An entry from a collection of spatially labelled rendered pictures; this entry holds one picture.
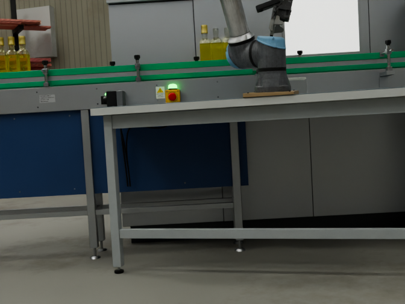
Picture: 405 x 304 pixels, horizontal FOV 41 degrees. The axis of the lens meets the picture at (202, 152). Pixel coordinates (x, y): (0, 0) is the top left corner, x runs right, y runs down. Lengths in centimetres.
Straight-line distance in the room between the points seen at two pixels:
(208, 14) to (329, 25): 66
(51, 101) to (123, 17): 64
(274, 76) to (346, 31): 95
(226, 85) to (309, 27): 63
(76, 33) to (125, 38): 374
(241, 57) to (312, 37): 82
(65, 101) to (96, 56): 387
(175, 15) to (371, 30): 107
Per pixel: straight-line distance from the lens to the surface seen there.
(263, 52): 226
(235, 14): 231
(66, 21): 689
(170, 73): 275
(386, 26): 321
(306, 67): 288
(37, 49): 692
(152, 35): 307
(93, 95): 278
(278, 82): 224
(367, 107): 223
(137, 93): 274
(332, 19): 311
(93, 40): 669
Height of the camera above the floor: 66
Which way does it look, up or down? 3 degrees down
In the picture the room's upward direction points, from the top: 3 degrees counter-clockwise
